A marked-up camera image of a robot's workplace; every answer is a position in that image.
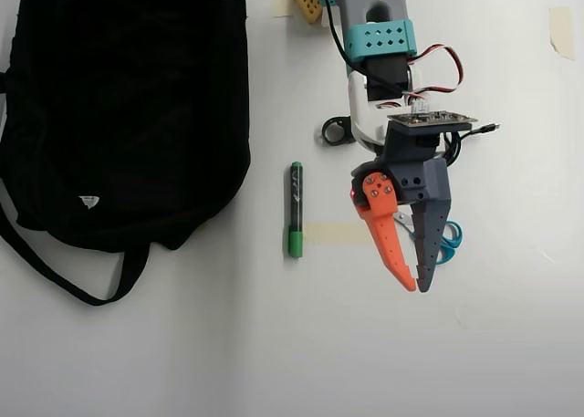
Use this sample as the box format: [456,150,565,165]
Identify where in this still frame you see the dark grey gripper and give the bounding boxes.
[349,124,453,295]

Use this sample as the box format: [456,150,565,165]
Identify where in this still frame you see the green capped black marker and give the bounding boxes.
[287,161,305,259]

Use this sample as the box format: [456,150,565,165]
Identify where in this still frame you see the black fabric bag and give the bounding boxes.
[0,0,253,307]

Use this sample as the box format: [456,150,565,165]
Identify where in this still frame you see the long beige masking tape strip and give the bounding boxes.
[303,221,374,247]

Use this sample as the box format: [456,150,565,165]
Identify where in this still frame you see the torn beige masking tape piece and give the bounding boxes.
[548,6,577,62]

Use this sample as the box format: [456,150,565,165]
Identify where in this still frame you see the blue handled scissors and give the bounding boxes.
[393,213,464,266]

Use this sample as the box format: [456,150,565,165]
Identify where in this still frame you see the coiled black USB cable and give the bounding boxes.
[438,122,502,168]

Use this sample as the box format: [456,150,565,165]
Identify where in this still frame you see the camera circuit board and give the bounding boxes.
[387,109,481,130]

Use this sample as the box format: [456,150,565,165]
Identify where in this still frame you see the black ring shaped clip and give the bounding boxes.
[320,115,355,147]

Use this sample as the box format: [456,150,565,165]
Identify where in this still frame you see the red white servo wire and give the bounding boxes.
[407,44,465,113]

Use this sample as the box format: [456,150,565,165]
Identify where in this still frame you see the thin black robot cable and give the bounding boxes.
[313,0,412,99]

